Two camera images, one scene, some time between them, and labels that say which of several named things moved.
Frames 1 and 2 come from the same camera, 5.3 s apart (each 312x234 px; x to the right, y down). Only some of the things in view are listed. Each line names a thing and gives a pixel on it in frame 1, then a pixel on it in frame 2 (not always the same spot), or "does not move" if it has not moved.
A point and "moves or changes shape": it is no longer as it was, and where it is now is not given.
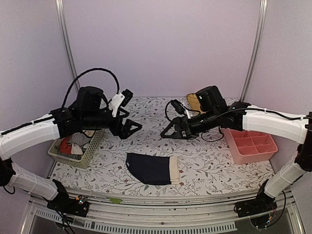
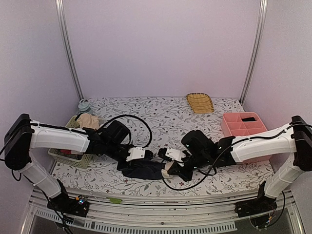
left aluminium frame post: (61, 17) does not move
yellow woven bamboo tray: (194, 103) does not move
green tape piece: (114, 200) does not move
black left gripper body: (92, 120) to (113, 149)
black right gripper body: (193, 130) to (201, 160)
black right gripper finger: (179, 134) to (185, 172)
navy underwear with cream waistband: (154, 169) moves or changes shape
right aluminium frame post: (263, 14) does not move
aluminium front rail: (108, 212) does not move
